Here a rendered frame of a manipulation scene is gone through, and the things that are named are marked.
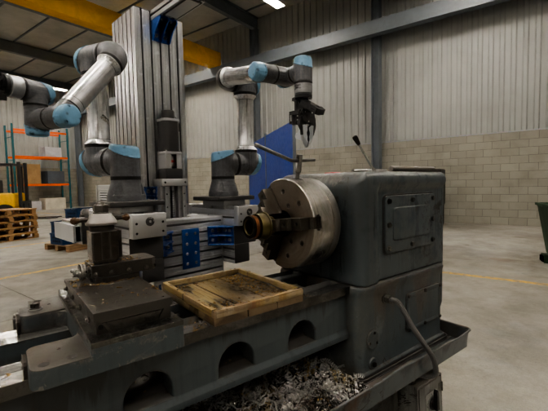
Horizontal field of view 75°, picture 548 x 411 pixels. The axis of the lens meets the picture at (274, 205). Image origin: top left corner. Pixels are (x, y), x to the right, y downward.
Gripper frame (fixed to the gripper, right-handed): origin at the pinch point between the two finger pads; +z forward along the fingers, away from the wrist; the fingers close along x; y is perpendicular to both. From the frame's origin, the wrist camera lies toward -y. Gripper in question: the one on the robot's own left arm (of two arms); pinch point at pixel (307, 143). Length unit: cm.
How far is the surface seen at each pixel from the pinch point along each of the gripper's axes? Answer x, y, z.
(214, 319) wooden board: 61, -28, 49
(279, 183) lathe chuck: 23.6, -9.6, 15.9
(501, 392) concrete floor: -119, -34, 138
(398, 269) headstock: -15, -32, 49
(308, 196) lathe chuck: 23.1, -23.6, 19.9
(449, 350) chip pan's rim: -34, -43, 82
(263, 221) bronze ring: 34.7, -14.8, 27.8
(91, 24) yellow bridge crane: -170, 1056, -451
